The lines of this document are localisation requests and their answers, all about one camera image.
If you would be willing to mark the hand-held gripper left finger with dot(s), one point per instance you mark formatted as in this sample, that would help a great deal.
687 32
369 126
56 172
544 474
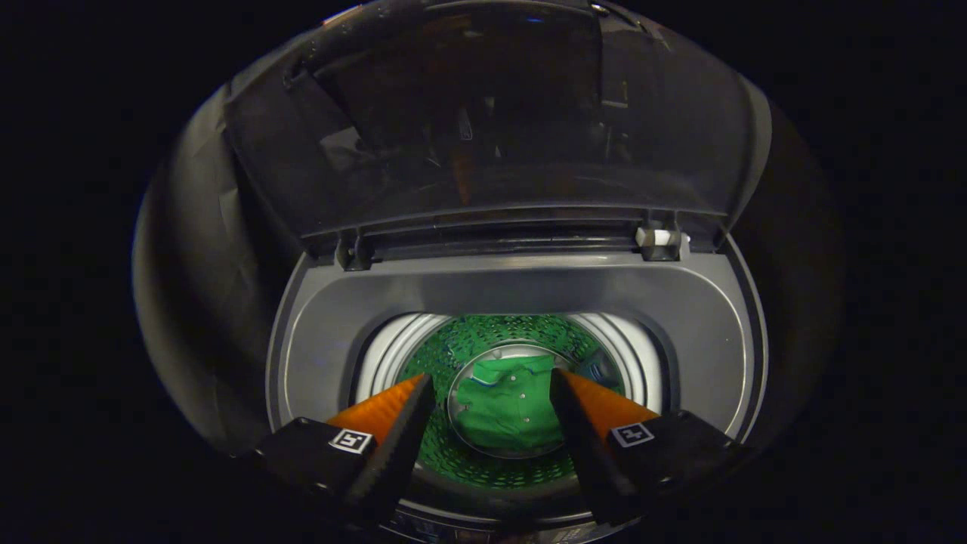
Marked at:
396 453

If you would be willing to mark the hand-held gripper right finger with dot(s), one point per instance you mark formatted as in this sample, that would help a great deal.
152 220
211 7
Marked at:
582 453

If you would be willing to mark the green polo shirt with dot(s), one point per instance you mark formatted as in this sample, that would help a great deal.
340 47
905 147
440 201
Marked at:
498 412

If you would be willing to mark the dark translucent washing machine lid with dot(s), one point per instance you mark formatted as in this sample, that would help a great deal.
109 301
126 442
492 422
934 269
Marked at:
491 113

